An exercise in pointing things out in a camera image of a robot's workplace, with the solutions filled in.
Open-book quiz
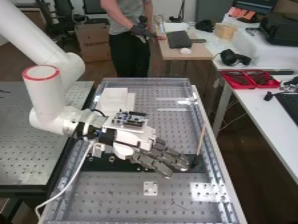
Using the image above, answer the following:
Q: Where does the white desk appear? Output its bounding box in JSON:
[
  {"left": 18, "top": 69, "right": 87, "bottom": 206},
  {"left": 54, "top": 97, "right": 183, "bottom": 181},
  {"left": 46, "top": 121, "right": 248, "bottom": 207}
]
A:
[{"left": 191, "top": 13, "right": 298, "bottom": 188}]

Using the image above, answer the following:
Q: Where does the black case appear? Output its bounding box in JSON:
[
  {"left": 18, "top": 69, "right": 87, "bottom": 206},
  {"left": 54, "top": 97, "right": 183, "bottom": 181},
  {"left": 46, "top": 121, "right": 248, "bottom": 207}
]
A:
[{"left": 259, "top": 13, "right": 298, "bottom": 47}]

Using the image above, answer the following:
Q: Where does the thin stick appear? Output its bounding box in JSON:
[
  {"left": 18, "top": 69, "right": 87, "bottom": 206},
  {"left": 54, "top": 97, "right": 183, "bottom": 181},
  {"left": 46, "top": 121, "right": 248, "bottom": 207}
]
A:
[{"left": 194, "top": 125, "right": 209, "bottom": 165}]

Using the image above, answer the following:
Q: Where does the white cable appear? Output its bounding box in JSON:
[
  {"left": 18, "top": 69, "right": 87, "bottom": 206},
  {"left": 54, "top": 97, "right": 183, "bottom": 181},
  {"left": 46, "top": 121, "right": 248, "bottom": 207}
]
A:
[{"left": 34, "top": 139, "right": 98, "bottom": 224}]

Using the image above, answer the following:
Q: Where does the black keyboard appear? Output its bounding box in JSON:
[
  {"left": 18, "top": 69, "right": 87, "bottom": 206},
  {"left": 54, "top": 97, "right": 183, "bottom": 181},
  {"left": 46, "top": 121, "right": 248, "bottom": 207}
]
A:
[
  {"left": 273, "top": 92, "right": 298, "bottom": 127},
  {"left": 166, "top": 30, "right": 195, "bottom": 50}
]

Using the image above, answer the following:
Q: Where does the small cardboard box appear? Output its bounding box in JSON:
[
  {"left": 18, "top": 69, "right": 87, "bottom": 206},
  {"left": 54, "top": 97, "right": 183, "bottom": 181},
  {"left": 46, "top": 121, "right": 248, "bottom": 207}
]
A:
[{"left": 213, "top": 22, "right": 239, "bottom": 41}]

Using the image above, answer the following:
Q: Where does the clear box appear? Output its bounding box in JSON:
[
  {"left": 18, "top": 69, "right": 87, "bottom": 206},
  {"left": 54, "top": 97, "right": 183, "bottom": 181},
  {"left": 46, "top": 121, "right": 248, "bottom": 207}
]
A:
[{"left": 39, "top": 77, "right": 248, "bottom": 224}]

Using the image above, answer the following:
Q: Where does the red tray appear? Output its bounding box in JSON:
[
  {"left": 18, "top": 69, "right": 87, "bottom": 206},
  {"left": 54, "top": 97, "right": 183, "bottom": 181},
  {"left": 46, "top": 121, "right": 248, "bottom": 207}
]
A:
[
  {"left": 247, "top": 68, "right": 283, "bottom": 89},
  {"left": 221, "top": 69, "right": 259, "bottom": 90}
]

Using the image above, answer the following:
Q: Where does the small white box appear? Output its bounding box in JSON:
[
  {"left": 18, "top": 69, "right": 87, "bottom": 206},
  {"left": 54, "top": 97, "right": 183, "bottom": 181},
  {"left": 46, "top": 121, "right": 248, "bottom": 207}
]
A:
[{"left": 95, "top": 86, "right": 138, "bottom": 115}]

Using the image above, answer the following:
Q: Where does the wooden desk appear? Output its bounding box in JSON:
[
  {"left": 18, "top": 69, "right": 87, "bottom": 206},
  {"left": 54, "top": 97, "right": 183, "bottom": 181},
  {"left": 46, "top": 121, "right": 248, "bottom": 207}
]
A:
[{"left": 156, "top": 25, "right": 220, "bottom": 80}]

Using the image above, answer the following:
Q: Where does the black office chair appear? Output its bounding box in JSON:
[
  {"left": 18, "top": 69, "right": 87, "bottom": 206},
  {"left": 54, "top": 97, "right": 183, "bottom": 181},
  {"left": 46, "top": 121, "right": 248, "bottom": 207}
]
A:
[{"left": 34, "top": 0, "right": 78, "bottom": 38}]

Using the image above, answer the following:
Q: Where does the black plate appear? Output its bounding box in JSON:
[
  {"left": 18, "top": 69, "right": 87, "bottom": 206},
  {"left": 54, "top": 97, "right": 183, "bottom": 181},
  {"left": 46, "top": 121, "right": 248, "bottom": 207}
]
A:
[{"left": 82, "top": 155, "right": 208, "bottom": 175}]

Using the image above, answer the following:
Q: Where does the person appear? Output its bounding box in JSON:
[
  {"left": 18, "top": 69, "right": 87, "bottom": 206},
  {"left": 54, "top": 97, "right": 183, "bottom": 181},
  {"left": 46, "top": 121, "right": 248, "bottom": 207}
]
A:
[{"left": 99, "top": 0, "right": 168, "bottom": 79}]

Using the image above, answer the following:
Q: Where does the black headset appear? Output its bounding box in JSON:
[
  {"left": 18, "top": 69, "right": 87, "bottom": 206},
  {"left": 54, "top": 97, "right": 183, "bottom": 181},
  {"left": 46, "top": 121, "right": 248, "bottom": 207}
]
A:
[{"left": 220, "top": 48, "right": 253, "bottom": 67}]

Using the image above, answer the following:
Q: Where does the black cable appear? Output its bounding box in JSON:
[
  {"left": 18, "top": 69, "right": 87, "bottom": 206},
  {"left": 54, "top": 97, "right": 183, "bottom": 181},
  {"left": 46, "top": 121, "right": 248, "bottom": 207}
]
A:
[{"left": 90, "top": 108, "right": 110, "bottom": 119}]

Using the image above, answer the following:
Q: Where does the small white circuit board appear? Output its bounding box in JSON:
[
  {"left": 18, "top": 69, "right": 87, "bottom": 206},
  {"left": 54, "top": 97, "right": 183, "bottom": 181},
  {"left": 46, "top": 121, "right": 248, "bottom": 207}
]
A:
[{"left": 142, "top": 180, "right": 160, "bottom": 197}]

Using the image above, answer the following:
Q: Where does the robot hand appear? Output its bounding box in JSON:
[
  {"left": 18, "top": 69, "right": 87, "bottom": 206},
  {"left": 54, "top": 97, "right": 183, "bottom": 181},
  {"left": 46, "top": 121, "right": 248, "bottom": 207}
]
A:
[{"left": 103, "top": 110, "right": 192, "bottom": 180}]

